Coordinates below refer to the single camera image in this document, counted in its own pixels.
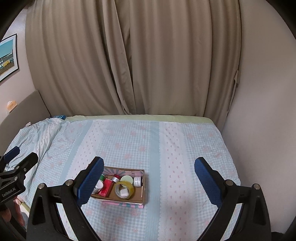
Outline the red rectangular box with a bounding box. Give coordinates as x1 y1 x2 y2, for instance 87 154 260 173
98 178 114 197

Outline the pale green lid jar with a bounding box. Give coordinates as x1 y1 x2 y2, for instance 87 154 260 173
120 175 133 184

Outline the grey headboard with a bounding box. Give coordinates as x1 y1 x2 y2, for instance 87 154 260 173
1 90 51 155

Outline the small white black jar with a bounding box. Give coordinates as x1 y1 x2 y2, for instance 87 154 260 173
133 176 142 187

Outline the light blue blanket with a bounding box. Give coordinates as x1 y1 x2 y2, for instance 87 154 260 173
4 118 67 206

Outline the left hand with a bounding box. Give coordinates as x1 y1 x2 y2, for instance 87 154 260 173
1 197 25 227

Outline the open cardboard box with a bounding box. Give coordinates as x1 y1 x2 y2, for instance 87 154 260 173
91 166 145 208

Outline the blue item behind blanket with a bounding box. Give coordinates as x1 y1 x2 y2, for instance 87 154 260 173
52 115 66 120

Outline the framed picture on wall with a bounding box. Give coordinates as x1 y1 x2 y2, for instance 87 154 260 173
0 34 19 81

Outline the plush toy on headboard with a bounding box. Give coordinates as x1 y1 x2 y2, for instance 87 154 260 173
6 100 18 113

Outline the red silver small jar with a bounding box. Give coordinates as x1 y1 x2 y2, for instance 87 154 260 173
111 174 121 183

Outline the green white round jar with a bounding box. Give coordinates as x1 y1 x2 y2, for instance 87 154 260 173
92 174 106 194

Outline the yellow tape roll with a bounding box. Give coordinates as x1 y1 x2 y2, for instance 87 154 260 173
114 181 134 199

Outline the beige curtain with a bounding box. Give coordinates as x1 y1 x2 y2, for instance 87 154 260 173
26 1 241 129

